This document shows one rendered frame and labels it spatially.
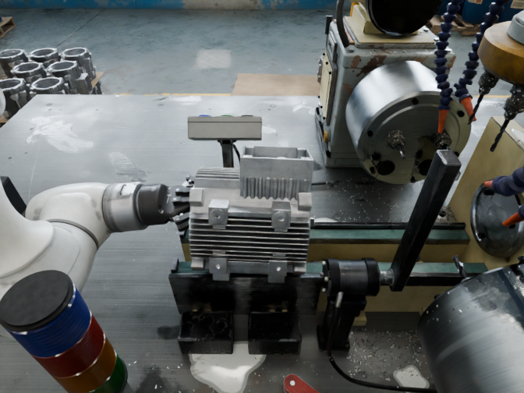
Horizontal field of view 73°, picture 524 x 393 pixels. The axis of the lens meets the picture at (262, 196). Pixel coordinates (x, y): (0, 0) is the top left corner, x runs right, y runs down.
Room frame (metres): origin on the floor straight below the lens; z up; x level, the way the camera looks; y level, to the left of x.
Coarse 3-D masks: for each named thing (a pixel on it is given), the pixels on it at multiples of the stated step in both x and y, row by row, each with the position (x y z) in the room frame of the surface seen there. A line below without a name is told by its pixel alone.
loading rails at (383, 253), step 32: (320, 224) 0.53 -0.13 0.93; (352, 224) 0.53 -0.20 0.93; (384, 224) 0.53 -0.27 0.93; (448, 224) 0.53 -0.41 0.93; (320, 256) 0.50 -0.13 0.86; (352, 256) 0.50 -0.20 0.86; (384, 256) 0.50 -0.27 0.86; (448, 256) 0.50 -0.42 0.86; (192, 288) 0.39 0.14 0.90; (224, 288) 0.39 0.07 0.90; (256, 288) 0.39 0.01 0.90; (288, 288) 0.39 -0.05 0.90; (320, 288) 0.40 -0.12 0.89; (384, 288) 0.40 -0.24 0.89; (416, 288) 0.40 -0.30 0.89; (448, 288) 0.40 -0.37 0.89
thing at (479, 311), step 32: (480, 288) 0.24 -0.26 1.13; (512, 288) 0.22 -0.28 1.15; (448, 320) 0.22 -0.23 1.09; (480, 320) 0.20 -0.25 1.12; (512, 320) 0.19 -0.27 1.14; (448, 352) 0.19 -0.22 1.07; (480, 352) 0.17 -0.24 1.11; (512, 352) 0.16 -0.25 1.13; (448, 384) 0.16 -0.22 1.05; (480, 384) 0.14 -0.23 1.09; (512, 384) 0.13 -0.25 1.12
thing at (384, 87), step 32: (384, 64) 0.87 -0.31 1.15; (416, 64) 0.83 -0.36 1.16; (352, 96) 0.83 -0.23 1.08; (384, 96) 0.72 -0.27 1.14; (416, 96) 0.68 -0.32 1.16; (352, 128) 0.75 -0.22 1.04; (384, 128) 0.67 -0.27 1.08; (416, 128) 0.67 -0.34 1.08; (448, 128) 0.67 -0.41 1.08; (384, 160) 0.67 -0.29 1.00; (416, 160) 0.67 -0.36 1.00
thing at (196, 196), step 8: (192, 192) 0.43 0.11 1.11; (200, 192) 0.43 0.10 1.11; (192, 200) 0.42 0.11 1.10; (200, 200) 0.42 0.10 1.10; (304, 200) 0.42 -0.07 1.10; (304, 208) 0.41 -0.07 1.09; (192, 264) 0.37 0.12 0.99; (200, 264) 0.37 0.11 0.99; (296, 264) 0.38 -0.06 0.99; (304, 264) 0.38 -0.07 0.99; (296, 272) 0.37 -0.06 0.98; (304, 272) 0.37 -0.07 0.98
